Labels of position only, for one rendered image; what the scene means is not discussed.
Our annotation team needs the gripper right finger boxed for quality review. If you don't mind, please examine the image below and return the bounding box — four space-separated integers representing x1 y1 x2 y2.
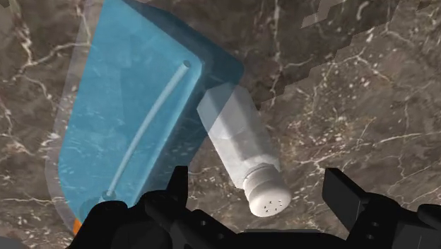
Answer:
322 168 441 249

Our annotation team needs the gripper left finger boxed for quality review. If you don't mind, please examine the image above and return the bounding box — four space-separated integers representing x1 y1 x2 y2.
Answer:
67 165 242 249

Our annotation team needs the blue clear spray bottle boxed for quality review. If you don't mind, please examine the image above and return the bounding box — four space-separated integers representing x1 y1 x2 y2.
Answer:
45 0 245 237

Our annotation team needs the white salt shaker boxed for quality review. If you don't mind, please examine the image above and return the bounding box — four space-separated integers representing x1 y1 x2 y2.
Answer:
196 81 293 218

